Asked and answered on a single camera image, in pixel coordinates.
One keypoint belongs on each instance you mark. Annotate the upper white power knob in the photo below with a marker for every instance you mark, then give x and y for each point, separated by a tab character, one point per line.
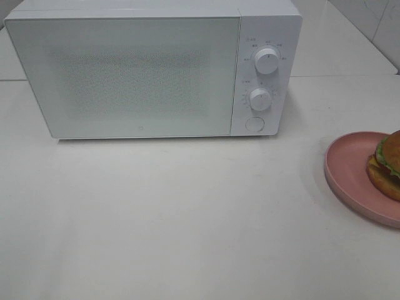
266	60

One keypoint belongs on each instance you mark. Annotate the white microwave oven body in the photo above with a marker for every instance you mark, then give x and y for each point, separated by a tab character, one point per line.
275	24

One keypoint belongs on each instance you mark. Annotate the white microwave door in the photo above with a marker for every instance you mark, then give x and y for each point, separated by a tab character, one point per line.
128	78

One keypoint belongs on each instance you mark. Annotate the round white door button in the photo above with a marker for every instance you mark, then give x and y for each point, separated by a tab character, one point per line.
255	124

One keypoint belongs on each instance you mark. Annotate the burger with lettuce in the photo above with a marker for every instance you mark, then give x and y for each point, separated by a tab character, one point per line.
383	166

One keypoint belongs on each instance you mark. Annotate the lower white timer knob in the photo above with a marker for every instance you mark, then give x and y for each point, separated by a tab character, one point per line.
260	99

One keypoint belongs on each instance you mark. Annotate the pink round plate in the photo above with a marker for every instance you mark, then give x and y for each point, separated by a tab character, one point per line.
345	168

